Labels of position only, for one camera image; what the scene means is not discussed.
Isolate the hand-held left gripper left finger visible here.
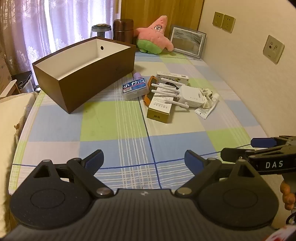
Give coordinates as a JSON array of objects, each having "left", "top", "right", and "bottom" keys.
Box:
[{"left": 30, "top": 149, "right": 114, "bottom": 198}]

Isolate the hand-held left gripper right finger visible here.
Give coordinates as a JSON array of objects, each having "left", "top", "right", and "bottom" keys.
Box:
[{"left": 174, "top": 149, "right": 262, "bottom": 197}]

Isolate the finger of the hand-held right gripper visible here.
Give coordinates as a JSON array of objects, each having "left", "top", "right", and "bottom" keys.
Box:
[
  {"left": 251, "top": 136, "right": 296, "bottom": 148},
  {"left": 220, "top": 145, "right": 296, "bottom": 163}
]

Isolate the brown cardboard box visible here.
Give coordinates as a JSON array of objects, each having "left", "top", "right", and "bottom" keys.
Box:
[{"left": 32, "top": 36, "right": 136, "bottom": 114}]

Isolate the black cable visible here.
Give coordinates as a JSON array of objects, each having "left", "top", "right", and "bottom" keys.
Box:
[{"left": 165, "top": 81, "right": 181, "bottom": 90}]

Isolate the long white box green print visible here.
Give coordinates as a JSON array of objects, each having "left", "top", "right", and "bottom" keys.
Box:
[{"left": 156, "top": 71, "right": 189, "bottom": 85}]

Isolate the clear case with blue label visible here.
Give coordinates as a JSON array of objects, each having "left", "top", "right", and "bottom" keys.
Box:
[{"left": 122, "top": 77, "right": 149, "bottom": 101}]

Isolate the person's right hand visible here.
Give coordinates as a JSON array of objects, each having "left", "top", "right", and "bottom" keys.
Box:
[{"left": 280, "top": 179, "right": 296, "bottom": 211}]

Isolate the checkered bed sheet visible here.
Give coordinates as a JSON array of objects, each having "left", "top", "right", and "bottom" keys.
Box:
[{"left": 8, "top": 50, "right": 269, "bottom": 197}]

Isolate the white and yellow box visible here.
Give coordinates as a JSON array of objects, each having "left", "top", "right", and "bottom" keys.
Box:
[{"left": 147, "top": 93, "right": 173, "bottom": 122}]

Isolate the white router with antennas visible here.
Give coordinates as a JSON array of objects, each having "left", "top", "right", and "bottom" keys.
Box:
[{"left": 150, "top": 77, "right": 203, "bottom": 109}]

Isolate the red and white cloth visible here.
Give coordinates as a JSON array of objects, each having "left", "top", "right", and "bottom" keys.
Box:
[{"left": 268, "top": 225, "right": 296, "bottom": 241}]

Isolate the orange case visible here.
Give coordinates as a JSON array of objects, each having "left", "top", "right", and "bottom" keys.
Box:
[{"left": 143, "top": 75, "right": 160, "bottom": 107}]

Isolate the cream pillow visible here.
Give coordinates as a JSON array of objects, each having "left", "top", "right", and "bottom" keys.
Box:
[{"left": 0, "top": 91, "right": 38, "bottom": 232}]

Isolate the black bin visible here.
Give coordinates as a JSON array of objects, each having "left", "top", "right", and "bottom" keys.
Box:
[{"left": 11, "top": 71, "right": 35, "bottom": 93}]

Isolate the cardboard carton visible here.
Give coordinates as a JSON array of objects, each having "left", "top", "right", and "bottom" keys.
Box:
[{"left": 0, "top": 52, "right": 13, "bottom": 93}]

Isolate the pink star plush toy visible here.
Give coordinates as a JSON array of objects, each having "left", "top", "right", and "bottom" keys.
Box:
[{"left": 135, "top": 15, "right": 174, "bottom": 55}]

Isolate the brown metal canister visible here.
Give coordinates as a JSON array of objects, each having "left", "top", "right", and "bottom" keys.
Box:
[{"left": 113, "top": 19, "right": 134, "bottom": 45}]

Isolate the glass jar with grey lid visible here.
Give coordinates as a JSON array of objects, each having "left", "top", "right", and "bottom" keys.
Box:
[{"left": 90, "top": 24, "right": 113, "bottom": 40}]

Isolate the pale purple curtain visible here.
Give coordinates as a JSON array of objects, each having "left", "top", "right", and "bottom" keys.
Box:
[{"left": 0, "top": 0, "right": 121, "bottom": 77}]

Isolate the wooden wardrobe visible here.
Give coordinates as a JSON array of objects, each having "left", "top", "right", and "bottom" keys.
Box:
[{"left": 120, "top": 0, "right": 205, "bottom": 35}]

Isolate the white wall socket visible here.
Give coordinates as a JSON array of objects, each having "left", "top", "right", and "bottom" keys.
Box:
[{"left": 263, "top": 35, "right": 285, "bottom": 64}]

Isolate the grey picture frame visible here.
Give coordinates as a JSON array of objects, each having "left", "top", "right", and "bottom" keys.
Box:
[{"left": 169, "top": 24, "right": 207, "bottom": 59}]

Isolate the gold wall socket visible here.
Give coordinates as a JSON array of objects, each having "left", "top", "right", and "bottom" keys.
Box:
[
  {"left": 221, "top": 14, "right": 236, "bottom": 32},
  {"left": 212, "top": 11, "right": 224, "bottom": 27}
]

